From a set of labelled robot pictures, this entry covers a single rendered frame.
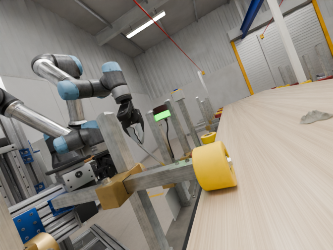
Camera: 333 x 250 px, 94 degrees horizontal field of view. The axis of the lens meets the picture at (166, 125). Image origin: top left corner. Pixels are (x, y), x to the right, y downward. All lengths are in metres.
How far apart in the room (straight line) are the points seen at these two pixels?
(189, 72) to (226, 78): 1.85
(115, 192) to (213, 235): 0.21
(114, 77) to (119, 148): 0.35
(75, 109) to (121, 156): 0.75
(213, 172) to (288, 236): 0.11
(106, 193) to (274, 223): 0.29
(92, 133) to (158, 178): 0.48
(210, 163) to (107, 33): 6.75
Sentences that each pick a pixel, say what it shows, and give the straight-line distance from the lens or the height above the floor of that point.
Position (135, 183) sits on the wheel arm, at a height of 0.95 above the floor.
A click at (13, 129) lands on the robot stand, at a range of 1.31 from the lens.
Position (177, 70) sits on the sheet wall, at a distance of 8.50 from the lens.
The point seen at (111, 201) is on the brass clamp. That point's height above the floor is 0.94.
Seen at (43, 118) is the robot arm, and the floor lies 1.28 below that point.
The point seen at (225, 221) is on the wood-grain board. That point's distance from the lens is 0.25.
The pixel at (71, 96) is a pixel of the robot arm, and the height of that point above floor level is 1.27.
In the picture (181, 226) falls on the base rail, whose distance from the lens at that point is 0.63.
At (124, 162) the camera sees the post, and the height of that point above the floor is 0.99.
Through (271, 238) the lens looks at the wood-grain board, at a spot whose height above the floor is 0.90.
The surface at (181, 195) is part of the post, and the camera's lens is 0.69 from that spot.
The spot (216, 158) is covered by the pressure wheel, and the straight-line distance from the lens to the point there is 0.27.
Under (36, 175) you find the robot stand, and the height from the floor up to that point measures 1.04.
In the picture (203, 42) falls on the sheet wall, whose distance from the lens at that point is 8.70.
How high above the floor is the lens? 1.05
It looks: 1 degrees down
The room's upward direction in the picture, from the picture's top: 22 degrees counter-clockwise
